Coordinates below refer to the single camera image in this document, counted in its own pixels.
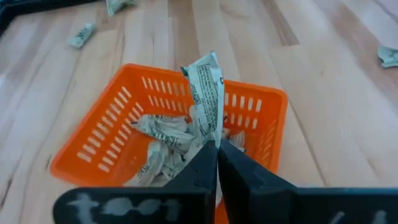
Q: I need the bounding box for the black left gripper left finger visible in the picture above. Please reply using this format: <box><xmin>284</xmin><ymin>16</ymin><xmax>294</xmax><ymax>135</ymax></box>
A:
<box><xmin>52</xmin><ymin>139</ymin><xmax>218</xmax><ymax>224</ymax></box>

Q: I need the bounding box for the green white sweetener packet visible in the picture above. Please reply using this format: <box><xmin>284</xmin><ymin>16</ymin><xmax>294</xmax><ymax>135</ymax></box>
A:
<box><xmin>105</xmin><ymin>0</ymin><xmax>137</xmax><ymax>16</ymax></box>
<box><xmin>136</xmin><ymin>141</ymin><xmax>187</xmax><ymax>187</ymax></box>
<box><xmin>67</xmin><ymin>22</ymin><xmax>98</xmax><ymax>49</ymax></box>
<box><xmin>130</xmin><ymin>114</ymin><xmax>190</xmax><ymax>147</ymax></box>
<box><xmin>180</xmin><ymin>51</ymin><xmax>225</xmax><ymax>149</ymax></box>
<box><xmin>377</xmin><ymin>45</ymin><xmax>398</xmax><ymax>68</ymax></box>

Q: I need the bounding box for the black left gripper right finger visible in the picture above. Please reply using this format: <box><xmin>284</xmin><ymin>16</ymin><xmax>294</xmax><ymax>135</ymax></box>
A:
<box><xmin>218</xmin><ymin>139</ymin><xmax>398</xmax><ymax>224</ymax></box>

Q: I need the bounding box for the orange slotted plastic basket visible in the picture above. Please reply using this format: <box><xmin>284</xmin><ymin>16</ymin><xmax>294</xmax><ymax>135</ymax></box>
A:
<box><xmin>49</xmin><ymin>63</ymin><xmax>289</xmax><ymax>224</ymax></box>

